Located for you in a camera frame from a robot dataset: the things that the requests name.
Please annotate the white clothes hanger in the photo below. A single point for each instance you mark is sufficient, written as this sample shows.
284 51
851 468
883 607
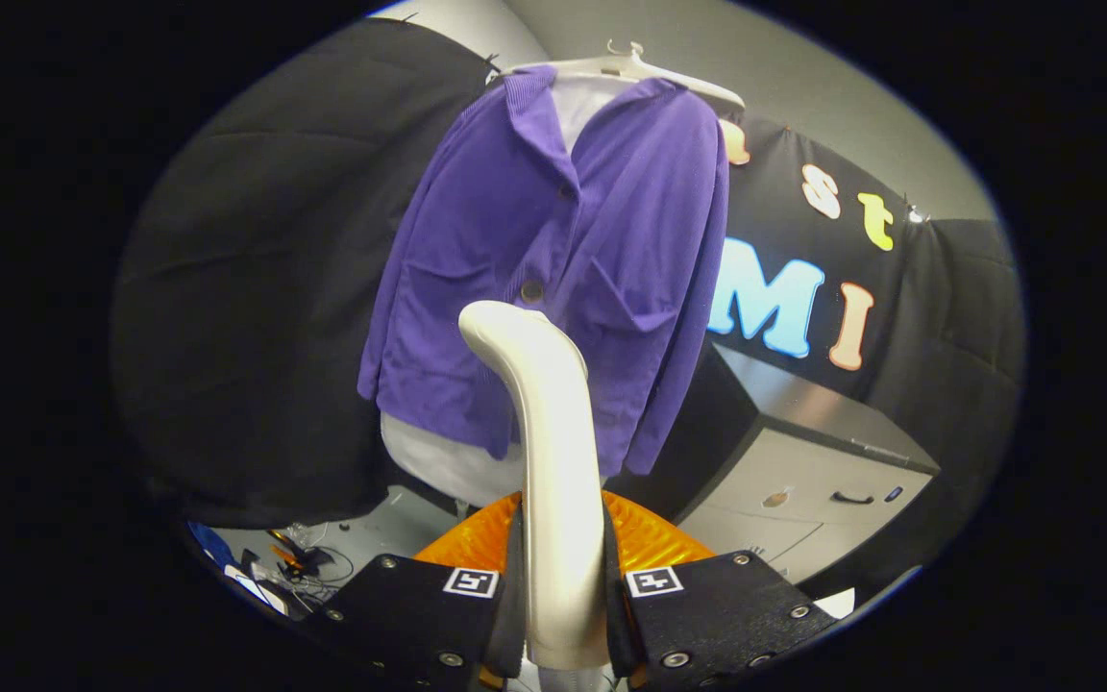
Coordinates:
650 77

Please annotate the white garment steamer head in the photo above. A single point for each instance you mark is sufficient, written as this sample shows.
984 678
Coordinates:
553 481

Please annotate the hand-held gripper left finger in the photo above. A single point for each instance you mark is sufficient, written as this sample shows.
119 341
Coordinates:
409 615

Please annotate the white paper sheet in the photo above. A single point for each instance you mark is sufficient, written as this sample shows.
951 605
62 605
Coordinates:
834 604

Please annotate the blue cloth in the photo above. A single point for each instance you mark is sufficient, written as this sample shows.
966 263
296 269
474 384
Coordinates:
212 543

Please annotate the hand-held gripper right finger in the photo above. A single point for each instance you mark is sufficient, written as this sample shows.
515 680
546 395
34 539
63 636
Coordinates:
736 615

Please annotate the purple jacket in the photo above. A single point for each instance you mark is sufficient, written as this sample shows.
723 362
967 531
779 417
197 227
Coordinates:
496 240

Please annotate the grey drawer cabinet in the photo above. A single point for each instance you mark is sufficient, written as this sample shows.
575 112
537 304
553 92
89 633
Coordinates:
803 471

